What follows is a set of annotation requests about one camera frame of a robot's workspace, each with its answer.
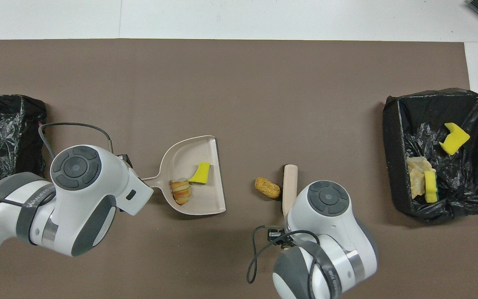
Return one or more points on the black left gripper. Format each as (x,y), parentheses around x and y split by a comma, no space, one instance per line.
(125,160)

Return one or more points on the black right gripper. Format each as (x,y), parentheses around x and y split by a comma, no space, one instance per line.
(279,238)

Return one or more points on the orange corn-textured bread roll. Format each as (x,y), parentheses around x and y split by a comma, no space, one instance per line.
(267,187)

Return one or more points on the beige hand brush black bristles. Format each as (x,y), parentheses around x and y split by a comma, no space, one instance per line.
(290,187)

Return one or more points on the small striped croissant piece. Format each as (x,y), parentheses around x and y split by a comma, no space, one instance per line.
(180,191)

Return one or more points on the beige plastic dustpan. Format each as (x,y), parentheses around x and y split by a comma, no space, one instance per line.
(189,153)

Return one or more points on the yellow sponge piece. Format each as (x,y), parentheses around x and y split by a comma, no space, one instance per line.
(201,173)

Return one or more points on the large striped croissant piece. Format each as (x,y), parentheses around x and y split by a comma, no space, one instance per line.
(416,186)

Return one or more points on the pale bread chunk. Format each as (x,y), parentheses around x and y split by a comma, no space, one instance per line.
(419,163)

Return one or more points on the yellow sponge with green side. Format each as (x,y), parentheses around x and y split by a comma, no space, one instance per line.
(430,187)

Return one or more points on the large notched yellow sponge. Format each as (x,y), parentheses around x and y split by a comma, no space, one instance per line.
(454,138)

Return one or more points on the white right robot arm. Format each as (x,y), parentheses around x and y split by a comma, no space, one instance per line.
(330,232)

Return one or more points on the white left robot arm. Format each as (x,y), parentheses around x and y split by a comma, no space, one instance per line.
(81,195)

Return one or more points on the bin with black bag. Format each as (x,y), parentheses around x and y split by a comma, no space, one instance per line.
(471,182)
(2,153)

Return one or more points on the brown table mat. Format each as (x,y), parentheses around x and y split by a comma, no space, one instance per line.
(238,74)

